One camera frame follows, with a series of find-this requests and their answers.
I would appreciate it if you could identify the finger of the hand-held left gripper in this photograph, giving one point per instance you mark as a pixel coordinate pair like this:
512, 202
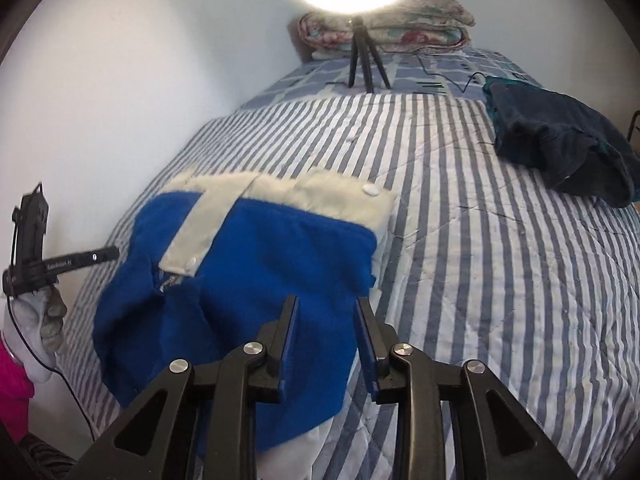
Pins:
90, 259

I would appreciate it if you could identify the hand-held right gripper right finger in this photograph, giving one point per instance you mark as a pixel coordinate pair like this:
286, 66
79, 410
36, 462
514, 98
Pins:
366, 350

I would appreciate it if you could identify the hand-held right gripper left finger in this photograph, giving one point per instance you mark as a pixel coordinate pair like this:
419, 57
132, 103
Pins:
289, 345

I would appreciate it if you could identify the cream and blue jacket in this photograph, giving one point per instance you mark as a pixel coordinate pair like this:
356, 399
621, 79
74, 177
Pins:
280, 250

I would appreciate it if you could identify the person's left forearm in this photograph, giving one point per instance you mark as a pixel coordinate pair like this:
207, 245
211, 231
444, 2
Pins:
12, 390

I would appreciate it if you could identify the dark folded clothes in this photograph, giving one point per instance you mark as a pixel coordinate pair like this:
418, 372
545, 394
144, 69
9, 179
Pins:
550, 140

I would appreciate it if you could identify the person's left hand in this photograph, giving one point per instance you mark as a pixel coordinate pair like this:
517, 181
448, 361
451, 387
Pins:
35, 320

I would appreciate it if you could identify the blue white striped blanket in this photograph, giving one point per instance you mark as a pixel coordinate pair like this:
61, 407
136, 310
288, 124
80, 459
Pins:
475, 260

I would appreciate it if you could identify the grey striped cloth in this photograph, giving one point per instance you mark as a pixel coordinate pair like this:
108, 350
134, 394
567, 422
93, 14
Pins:
40, 457

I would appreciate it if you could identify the blue patterned bed sheet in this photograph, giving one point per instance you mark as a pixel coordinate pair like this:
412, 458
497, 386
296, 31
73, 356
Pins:
400, 67

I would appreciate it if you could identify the black tripod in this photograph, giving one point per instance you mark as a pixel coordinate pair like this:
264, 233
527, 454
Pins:
357, 35

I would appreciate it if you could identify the folded floral quilt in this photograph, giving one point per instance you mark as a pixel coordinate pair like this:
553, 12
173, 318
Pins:
430, 30

